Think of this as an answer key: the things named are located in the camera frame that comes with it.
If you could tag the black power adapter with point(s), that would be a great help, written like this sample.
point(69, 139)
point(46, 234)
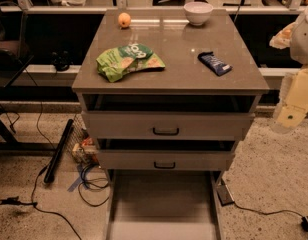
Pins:
point(224, 195)

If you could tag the white ceramic bowl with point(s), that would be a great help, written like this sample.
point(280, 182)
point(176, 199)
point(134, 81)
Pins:
point(197, 13)

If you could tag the top grey drawer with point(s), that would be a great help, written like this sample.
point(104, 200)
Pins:
point(167, 125)

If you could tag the cluttered wire basket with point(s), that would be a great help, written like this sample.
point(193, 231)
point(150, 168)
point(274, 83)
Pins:
point(80, 146)

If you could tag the grey drawer cabinet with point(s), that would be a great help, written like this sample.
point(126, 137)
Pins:
point(185, 84)

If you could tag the black tube on floor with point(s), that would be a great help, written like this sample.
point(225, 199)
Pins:
point(50, 173)

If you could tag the green chip bag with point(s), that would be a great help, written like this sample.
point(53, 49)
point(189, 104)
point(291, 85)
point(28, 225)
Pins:
point(117, 62)

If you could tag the blue rxbar blueberry bar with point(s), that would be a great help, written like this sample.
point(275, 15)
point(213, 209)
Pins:
point(216, 65)

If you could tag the orange fruit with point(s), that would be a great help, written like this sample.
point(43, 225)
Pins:
point(124, 20)

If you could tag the small black device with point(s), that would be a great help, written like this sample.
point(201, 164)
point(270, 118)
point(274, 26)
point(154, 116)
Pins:
point(61, 62)

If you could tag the dark chair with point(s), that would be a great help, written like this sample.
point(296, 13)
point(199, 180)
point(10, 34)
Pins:
point(15, 55)

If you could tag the middle grey drawer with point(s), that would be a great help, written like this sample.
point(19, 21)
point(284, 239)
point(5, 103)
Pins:
point(161, 160)

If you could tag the open bottom grey drawer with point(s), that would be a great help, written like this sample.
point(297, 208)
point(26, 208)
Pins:
point(163, 205)

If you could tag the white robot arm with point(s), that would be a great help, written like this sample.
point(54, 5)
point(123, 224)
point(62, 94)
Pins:
point(294, 36)

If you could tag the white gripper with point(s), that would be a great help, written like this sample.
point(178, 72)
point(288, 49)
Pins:
point(304, 45)

